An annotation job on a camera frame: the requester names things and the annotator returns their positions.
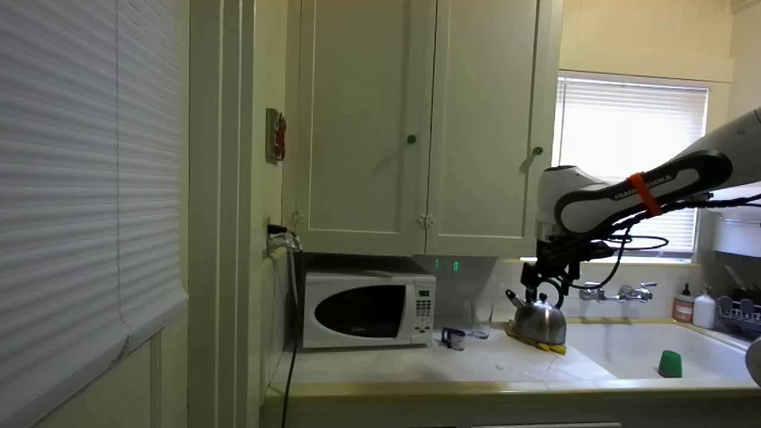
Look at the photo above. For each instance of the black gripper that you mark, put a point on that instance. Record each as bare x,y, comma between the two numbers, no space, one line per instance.
564,253

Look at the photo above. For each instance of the dark round door knob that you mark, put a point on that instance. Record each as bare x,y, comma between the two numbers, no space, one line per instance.
410,139
538,152

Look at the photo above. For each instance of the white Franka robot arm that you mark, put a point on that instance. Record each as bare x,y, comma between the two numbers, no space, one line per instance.
714,160

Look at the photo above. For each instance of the cream counter base cabinet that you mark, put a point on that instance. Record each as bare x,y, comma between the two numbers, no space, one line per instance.
508,408

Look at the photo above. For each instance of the cream panel door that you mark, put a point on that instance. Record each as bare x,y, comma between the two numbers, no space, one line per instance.
121,388

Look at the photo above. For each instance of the white door blind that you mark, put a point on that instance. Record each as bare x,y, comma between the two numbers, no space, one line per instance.
79,175

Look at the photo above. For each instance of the yellow sponge cloth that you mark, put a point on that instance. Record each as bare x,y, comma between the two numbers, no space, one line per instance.
550,347

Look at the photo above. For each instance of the clear drinking glass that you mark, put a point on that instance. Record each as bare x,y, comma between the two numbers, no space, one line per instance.
481,323

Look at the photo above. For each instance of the chrome sink faucet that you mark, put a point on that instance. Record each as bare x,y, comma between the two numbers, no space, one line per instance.
630,293

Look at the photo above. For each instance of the white kitchen sink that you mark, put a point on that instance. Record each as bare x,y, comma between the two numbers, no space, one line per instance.
633,349

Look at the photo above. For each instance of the small dark cup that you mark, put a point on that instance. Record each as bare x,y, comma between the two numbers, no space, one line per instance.
454,340

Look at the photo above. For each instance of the brown soap bottle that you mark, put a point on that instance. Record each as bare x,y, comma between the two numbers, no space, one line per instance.
683,307

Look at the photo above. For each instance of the green plastic cup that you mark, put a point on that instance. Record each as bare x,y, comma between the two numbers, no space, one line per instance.
669,366

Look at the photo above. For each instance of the white plastic bottle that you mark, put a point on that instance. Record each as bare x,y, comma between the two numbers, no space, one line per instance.
706,312

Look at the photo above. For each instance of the white kitchen window blind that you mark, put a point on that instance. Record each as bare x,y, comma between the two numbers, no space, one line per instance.
619,128

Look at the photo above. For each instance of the white microwave oven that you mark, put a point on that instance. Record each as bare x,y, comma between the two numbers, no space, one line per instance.
369,310

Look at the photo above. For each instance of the dark dish rack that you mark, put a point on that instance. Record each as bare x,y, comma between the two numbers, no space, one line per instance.
739,317

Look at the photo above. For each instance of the wall outlet with plug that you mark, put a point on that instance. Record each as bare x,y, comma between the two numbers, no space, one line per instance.
278,240

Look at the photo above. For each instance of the cream wall cabinet body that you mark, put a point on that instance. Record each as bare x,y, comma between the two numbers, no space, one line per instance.
292,120

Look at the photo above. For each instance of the small red wall picture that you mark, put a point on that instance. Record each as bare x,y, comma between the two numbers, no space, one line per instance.
274,136

